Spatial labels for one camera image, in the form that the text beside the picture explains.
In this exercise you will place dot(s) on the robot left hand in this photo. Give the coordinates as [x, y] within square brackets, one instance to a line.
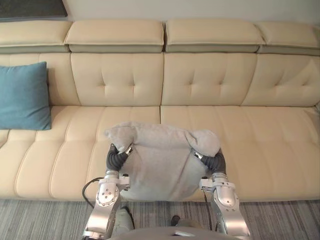
[114, 160]

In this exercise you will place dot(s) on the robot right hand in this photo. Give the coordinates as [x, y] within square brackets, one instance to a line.
[215, 163]

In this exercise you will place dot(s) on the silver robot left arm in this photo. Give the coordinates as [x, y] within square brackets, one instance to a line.
[106, 200]

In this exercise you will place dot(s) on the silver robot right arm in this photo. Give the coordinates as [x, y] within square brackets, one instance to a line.
[225, 200]

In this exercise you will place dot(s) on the robot left leg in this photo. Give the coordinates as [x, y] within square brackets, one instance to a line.
[123, 217]

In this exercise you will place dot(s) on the cream leather sofa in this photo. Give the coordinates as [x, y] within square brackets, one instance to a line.
[160, 107]

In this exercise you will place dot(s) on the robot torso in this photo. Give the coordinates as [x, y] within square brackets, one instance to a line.
[170, 232]

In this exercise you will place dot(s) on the grey striped carpet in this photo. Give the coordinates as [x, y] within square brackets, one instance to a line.
[42, 220]

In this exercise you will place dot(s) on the teal cushion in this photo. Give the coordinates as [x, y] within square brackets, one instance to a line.
[23, 97]

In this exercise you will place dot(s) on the dark grey cushion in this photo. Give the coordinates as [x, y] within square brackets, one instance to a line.
[31, 8]

